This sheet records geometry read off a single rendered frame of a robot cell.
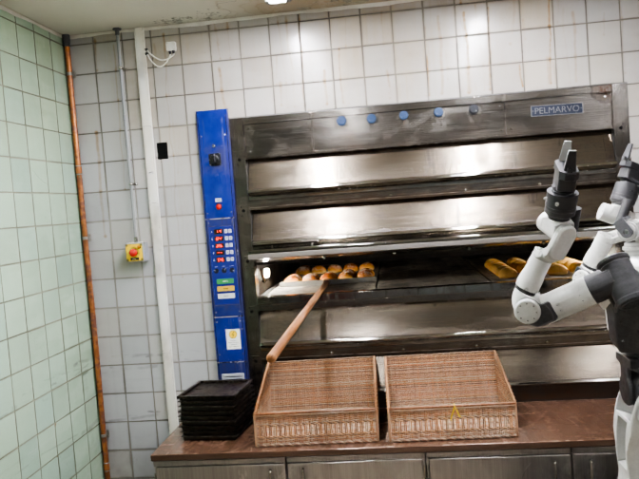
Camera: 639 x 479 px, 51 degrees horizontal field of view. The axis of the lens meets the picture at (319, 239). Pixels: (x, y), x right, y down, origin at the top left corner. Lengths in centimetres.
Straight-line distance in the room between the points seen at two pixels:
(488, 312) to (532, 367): 35
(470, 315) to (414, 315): 28
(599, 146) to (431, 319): 117
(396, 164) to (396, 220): 27
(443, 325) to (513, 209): 67
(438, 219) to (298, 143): 80
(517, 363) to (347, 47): 178
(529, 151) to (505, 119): 20
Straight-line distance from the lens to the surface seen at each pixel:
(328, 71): 345
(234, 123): 350
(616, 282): 212
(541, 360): 356
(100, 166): 371
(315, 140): 343
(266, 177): 344
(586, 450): 313
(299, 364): 347
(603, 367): 362
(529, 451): 309
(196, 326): 359
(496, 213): 342
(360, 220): 339
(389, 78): 343
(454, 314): 345
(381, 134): 341
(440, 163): 339
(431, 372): 343
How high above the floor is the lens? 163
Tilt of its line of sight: 3 degrees down
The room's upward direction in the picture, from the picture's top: 4 degrees counter-clockwise
